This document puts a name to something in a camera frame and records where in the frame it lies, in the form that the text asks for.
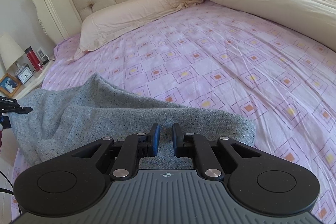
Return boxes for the grey speckled pants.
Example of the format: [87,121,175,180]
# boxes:
[9,74,256,169]

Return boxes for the small white alarm clock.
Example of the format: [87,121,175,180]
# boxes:
[17,65,33,84]

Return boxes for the white carved nightstand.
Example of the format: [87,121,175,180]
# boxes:
[13,59,55,100]

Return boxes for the white table lamp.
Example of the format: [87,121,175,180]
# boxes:
[0,33,25,72]

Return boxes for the red thermos bottle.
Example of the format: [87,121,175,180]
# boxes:
[25,46,42,72]

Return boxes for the small white charger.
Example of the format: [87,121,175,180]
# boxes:
[42,55,50,62]

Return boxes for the pink patterned bed sheet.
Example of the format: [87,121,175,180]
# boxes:
[11,0,336,224]

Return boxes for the beige embroidered pillow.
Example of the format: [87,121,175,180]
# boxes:
[68,0,204,63]

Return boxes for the wooden photo frame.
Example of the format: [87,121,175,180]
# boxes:
[0,73,22,98]

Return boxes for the white wall socket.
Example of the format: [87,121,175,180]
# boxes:
[37,48,45,57]

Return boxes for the black cable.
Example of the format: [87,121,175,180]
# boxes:
[0,169,22,217]

